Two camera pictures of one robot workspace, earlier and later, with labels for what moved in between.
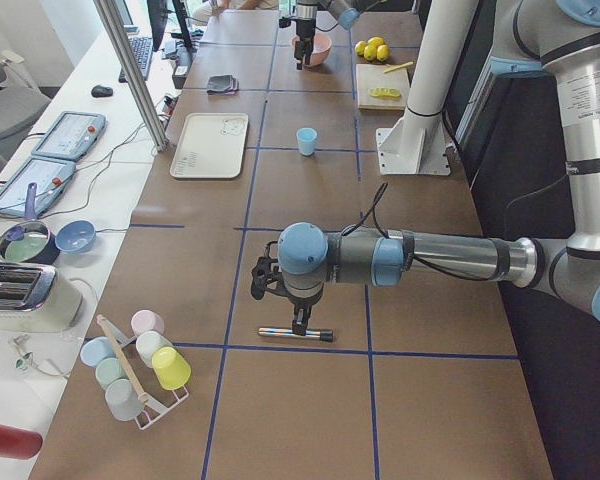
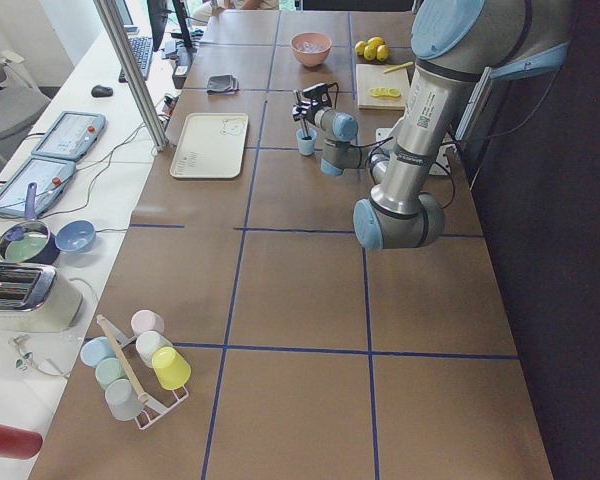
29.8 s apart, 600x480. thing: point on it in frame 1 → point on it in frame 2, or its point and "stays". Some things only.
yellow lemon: x=370 y=53 stays
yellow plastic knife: x=398 y=66 stays
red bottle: x=9 y=441 stays
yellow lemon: x=382 y=52 stays
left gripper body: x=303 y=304 → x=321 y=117
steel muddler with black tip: x=323 y=335 → x=305 y=126
